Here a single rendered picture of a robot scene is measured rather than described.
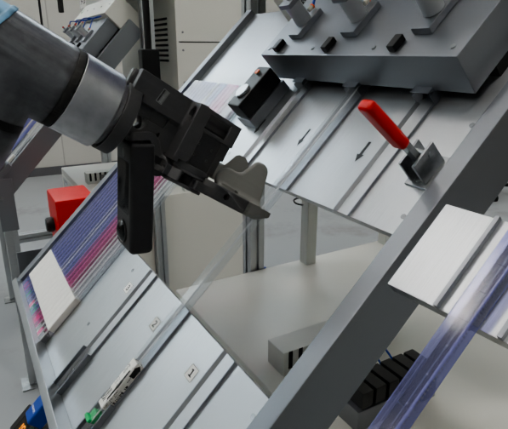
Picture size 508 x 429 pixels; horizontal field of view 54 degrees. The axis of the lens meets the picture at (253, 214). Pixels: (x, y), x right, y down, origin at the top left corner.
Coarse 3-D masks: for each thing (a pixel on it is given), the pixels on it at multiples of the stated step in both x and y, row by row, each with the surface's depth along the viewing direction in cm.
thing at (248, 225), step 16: (352, 96) 60; (336, 112) 59; (320, 128) 60; (320, 144) 59; (304, 160) 59; (288, 176) 58; (272, 192) 58; (256, 224) 58; (240, 240) 57; (224, 256) 57; (208, 272) 56; (192, 288) 57; (176, 304) 57; (192, 304) 56; (176, 320) 56; (160, 336) 55; (144, 352) 55; (96, 416) 54
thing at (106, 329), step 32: (128, 256) 73; (96, 288) 74; (128, 288) 68; (160, 288) 63; (96, 320) 68; (128, 320) 63; (160, 320) 59; (192, 320) 55; (64, 352) 69; (96, 352) 63; (128, 352) 59; (160, 352) 55; (192, 352) 52; (224, 352) 49; (64, 384) 62; (96, 384) 59; (160, 384) 52; (192, 384) 49; (224, 384) 46; (256, 384) 44; (128, 416) 52; (160, 416) 49; (192, 416) 46; (224, 416) 44
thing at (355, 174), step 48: (240, 48) 96; (288, 96) 72; (336, 96) 64; (384, 96) 57; (480, 96) 48; (240, 144) 72; (288, 144) 64; (336, 144) 58; (384, 144) 52; (288, 192) 59; (336, 192) 52; (384, 192) 48
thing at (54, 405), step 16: (16, 288) 88; (32, 320) 78; (32, 336) 73; (32, 352) 70; (48, 352) 71; (48, 368) 67; (48, 384) 63; (48, 400) 60; (48, 416) 58; (64, 416) 58
